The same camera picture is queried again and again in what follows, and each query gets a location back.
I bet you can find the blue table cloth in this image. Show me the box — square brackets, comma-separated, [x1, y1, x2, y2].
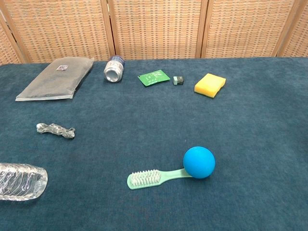
[0, 56, 308, 231]

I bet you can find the green sachet packet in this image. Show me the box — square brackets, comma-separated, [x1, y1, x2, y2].
[137, 69, 170, 86]

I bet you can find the silver blue drink can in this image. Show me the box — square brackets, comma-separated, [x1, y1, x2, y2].
[103, 55, 125, 82]

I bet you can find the yellow sponge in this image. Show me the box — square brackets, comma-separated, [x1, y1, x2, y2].
[193, 73, 227, 99]

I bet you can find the blue ball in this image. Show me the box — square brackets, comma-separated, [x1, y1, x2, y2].
[182, 146, 216, 180]

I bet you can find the mint green brush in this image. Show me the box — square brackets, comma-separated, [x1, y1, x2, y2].
[127, 167, 193, 191]

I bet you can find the woven rattan screen panel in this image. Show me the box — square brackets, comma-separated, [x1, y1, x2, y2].
[201, 0, 301, 59]
[0, 0, 32, 64]
[0, 0, 115, 64]
[107, 0, 209, 61]
[276, 0, 308, 58]

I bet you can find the clear plastic bag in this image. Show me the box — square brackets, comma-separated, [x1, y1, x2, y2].
[15, 57, 95, 102]

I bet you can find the clear plastic water bottle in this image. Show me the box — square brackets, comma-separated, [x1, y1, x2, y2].
[0, 162, 48, 201]

